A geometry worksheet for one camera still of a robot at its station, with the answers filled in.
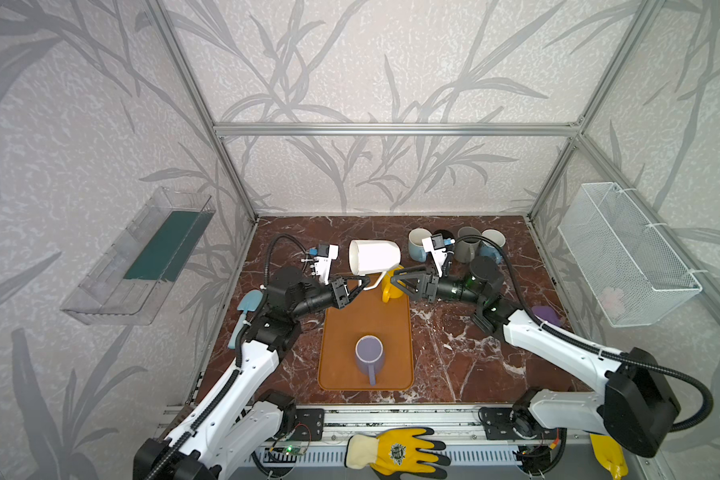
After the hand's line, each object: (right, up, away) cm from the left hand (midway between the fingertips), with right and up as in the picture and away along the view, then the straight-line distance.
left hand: (371, 276), depth 68 cm
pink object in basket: (+60, -6, +5) cm, 61 cm away
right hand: (+6, +1, -1) cm, 6 cm away
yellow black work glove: (+6, -41, 0) cm, 41 cm away
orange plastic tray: (-2, -15, +26) cm, 31 cm away
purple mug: (-1, -21, +10) cm, 23 cm away
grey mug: (+31, +5, +31) cm, 45 cm away
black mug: (+25, +10, +36) cm, 45 cm away
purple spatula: (+55, -15, +26) cm, 63 cm away
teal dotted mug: (+40, +5, +34) cm, 52 cm away
